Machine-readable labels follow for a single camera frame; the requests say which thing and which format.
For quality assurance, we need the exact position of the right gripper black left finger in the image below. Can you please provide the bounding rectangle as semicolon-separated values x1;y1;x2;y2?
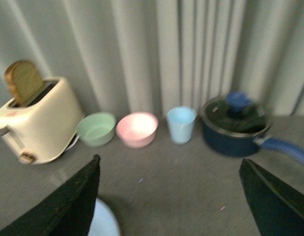
0;154;101;236

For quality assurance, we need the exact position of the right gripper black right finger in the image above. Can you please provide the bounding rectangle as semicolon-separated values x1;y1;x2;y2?
239;158;304;236

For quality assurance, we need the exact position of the light blue plate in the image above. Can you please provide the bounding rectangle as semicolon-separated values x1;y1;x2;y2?
88;198;121;236

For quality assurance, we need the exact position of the dark blue saucepan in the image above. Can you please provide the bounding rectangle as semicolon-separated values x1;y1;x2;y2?
201;108;304;165

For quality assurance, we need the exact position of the cream white toaster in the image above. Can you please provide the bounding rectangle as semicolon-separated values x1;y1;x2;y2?
0;77;85;165

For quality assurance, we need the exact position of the green plastic bowl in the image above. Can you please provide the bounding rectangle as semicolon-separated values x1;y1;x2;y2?
76;112;116;147

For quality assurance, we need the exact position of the glass pot lid blue knob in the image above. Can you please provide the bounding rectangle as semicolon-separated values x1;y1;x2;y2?
201;91;271;137

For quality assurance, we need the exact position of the pink plastic bowl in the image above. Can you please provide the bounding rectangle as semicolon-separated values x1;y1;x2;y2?
116;112;159;148

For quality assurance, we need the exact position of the light blue cup right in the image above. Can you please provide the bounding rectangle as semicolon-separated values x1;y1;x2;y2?
166;106;197;145

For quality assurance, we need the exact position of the brown toast slice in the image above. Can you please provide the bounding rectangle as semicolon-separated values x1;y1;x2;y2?
4;60;45;106

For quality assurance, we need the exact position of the grey curtain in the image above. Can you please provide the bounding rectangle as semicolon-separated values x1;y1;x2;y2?
0;0;304;117

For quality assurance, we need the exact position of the white toaster power cord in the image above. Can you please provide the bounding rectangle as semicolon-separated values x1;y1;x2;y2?
65;131;81;151

